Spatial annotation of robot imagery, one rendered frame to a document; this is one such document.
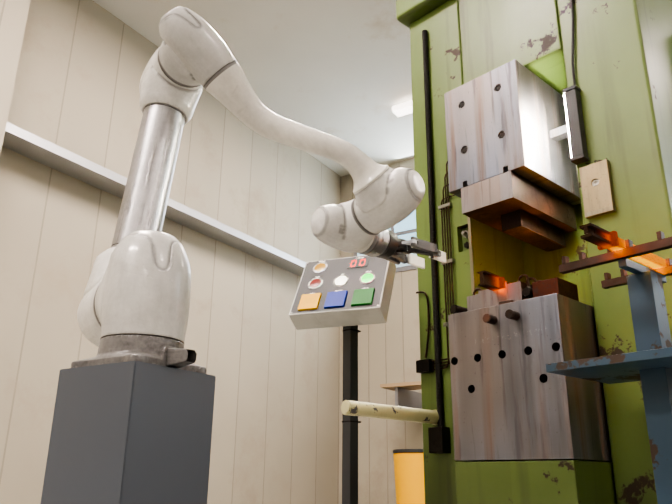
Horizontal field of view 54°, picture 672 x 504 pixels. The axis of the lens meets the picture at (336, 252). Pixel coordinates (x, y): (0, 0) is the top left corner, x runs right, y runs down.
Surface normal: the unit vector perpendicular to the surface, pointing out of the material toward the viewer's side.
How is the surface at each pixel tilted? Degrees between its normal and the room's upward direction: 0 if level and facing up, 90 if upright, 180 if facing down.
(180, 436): 90
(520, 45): 90
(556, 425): 90
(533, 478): 90
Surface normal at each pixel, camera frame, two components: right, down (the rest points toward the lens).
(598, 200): -0.73, -0.23
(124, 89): 0.85, -0.16
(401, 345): -0.53, -0.28
